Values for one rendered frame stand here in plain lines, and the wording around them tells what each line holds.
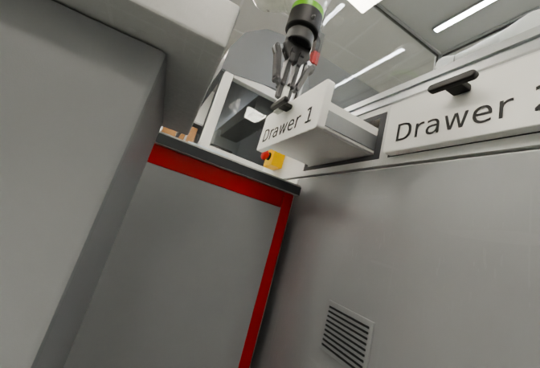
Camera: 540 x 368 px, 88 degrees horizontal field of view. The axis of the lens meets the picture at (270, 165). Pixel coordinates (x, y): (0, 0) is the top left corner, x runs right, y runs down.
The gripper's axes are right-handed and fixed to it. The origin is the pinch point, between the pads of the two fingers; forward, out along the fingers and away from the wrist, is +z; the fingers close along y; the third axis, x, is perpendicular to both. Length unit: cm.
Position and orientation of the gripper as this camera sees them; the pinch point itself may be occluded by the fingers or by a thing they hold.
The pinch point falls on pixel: (281, 100)
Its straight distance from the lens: 72.5
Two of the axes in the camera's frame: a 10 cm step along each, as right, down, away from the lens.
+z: -2.7, 9.3, -2.4
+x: 4.4, -1.1, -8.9
